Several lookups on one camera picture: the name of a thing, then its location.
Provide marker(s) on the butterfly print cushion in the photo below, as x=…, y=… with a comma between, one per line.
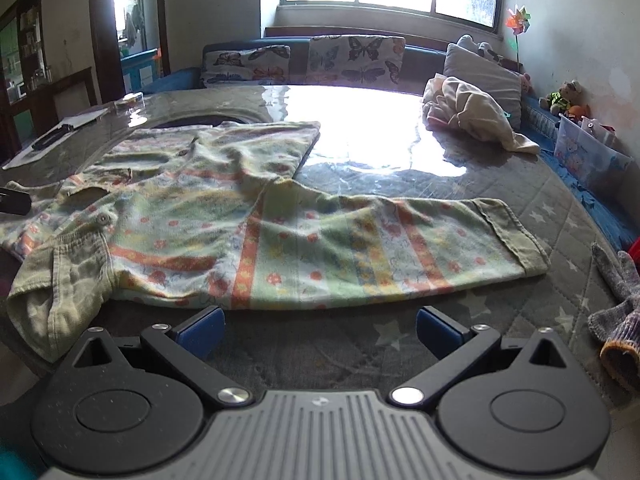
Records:
x=262, y=65
x=357, y=61

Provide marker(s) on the right butterfly print cushion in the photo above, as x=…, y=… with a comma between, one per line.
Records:
x=357, y=61

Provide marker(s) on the white plush toy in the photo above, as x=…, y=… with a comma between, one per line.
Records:
x=482, y=49

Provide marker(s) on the blue white small cabinet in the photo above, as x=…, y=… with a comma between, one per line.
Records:
x=141, y=69

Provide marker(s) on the dark wooden cabinet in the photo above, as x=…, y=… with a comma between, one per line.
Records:
x=29, y=88

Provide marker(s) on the floral patterned pajama shirt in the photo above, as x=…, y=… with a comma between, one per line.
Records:
x=194, y=216

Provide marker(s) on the white paper sheet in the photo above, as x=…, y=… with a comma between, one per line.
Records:
x=27, y=155

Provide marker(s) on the red plastic stool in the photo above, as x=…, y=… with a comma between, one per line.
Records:
x=634, y=251

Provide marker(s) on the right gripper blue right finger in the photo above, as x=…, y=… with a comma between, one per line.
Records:
x=439, y=333

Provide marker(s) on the clear plastic card box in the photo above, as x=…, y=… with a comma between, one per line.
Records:
x=130, y=99

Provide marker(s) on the black handle tool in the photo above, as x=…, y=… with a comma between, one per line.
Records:
x=51, y=137

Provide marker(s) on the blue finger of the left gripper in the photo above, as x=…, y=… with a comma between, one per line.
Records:
x=14, y=202

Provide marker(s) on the grey pillow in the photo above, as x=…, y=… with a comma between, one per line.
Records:
x=501, y=84

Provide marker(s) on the clear plastic storage box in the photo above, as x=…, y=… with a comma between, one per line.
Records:
x=596, y=166

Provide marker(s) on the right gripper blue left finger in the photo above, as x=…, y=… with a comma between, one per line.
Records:
x=201, y=333

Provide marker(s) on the round black induction cooktop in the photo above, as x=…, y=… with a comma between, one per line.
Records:
x=207, y=118

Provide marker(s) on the left butterfly print cushion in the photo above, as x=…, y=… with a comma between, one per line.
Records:
x=262, y=65

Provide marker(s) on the teddy bear toy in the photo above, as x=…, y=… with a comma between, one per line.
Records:
x=567, y=102

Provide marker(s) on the colourful pinwheel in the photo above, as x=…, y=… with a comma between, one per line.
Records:
x=518, y=21

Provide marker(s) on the beige crumpled garment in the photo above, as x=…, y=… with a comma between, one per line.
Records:
x=454, y=104

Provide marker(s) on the grey knitted glove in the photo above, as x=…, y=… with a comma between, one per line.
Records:
x=617, y=328

